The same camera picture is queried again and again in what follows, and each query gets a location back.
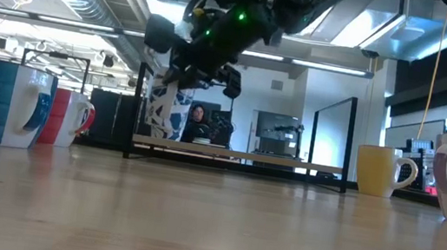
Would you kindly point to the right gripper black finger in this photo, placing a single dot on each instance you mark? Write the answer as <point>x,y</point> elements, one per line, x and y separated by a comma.
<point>197,85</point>
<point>175,78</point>

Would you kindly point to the blue patterned white mug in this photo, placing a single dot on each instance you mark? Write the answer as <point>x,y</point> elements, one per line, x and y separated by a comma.
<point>168,113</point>

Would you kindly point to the red and white mug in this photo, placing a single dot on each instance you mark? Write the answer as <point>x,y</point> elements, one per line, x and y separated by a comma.
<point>68,121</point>

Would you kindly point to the yellow-orange and white mug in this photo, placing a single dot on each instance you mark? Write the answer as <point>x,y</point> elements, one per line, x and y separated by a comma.
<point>375,170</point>

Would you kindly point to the black background robot arm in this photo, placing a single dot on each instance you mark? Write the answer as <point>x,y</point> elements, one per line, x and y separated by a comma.
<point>223,129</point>

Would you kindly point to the person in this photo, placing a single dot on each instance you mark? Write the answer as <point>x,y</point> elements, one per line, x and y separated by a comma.
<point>197,121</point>

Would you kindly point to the bright ceiling light panel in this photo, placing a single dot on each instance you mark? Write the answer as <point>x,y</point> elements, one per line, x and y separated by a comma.
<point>165,9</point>

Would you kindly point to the dark cabinet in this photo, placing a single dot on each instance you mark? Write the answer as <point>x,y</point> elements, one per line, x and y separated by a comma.
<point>108,117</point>

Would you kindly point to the long horizontal light bar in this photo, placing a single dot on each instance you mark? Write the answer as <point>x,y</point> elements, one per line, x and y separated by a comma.
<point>75,23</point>

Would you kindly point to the white board panel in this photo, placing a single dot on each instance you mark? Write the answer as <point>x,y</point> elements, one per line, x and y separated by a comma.
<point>406,133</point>

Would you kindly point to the black pegboard crate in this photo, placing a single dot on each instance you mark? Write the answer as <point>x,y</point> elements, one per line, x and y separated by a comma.
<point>416,169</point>

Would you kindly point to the red container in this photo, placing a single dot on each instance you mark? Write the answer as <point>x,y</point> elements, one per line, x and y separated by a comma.
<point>430,190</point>

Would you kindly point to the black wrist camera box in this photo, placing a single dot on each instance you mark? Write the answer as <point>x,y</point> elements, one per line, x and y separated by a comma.
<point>159,35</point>

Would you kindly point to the black frame wooden shelf rack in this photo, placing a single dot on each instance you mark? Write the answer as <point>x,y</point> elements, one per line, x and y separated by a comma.
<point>245,155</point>

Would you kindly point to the black background rig frame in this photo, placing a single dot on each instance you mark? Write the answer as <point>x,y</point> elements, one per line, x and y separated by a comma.
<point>55,55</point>

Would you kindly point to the silver box ventilation duct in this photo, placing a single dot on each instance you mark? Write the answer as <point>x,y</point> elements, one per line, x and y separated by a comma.
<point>373,27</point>

